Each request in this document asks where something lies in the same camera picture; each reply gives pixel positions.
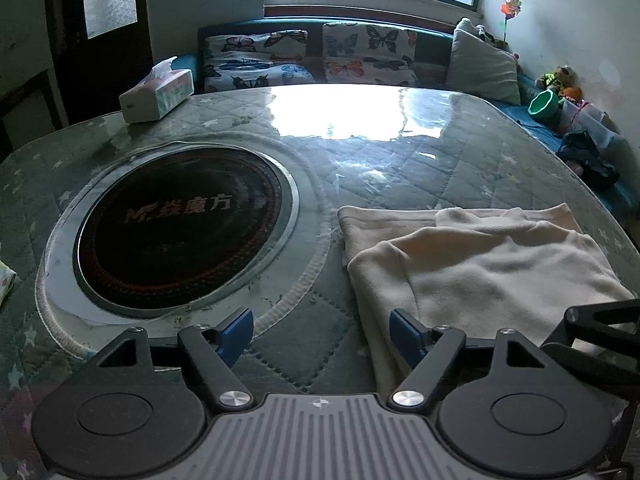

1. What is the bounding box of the right butterfly cushion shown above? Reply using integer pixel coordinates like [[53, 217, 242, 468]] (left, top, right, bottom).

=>
[[322, 22, 419, 87]]

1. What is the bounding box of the dark wooden door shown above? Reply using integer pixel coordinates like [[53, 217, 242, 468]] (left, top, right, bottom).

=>
[[44, 0, 152, 124]]

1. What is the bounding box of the butterfly cushion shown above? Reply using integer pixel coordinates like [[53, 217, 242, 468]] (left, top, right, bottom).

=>
[[202, 29, 314, 92], [322, 22, 419, 87]]

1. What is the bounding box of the plain grey pillow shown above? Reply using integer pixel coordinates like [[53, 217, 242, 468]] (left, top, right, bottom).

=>
[[445, 18, 521, 105]]

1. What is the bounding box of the left butterfly cushion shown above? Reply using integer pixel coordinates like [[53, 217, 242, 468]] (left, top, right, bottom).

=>
[[202, 29, 314, 92]]

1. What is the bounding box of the round black induction cooktop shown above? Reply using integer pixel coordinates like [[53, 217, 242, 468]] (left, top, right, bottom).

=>
[[74, 145, 299, 318]]

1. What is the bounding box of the clear plastic storage box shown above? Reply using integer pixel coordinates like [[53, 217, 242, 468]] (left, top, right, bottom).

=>
[[559, 100, 623, 152]]

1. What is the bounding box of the colourful pinwheel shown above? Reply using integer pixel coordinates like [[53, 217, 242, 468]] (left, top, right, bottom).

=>
[[500, 0, 522, 42]]

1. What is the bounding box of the grey quilted star tablecloth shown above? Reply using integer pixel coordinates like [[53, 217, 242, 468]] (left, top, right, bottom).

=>
[[1, 84, 639, 479]]

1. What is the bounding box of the plush toy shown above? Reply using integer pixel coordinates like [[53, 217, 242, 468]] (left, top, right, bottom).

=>
[[535, 65, 582, 102]]

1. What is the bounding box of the cream white sweater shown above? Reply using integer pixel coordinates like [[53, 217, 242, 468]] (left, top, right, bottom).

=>
[[337, 204, 639, 396]]

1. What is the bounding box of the tissue box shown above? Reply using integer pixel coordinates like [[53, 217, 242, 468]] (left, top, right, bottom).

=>
[[119, 56, 194, 124]]

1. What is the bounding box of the blue sofa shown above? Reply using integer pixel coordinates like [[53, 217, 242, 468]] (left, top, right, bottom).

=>
[[171, 18, 639, 222]]

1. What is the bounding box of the green plastic bowl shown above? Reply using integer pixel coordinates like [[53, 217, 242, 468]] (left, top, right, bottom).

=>
[[527, 89, 560, 122]]

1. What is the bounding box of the dark clothes pile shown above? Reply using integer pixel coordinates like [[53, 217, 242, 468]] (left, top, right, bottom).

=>
[[555, 130, 620, 192]]

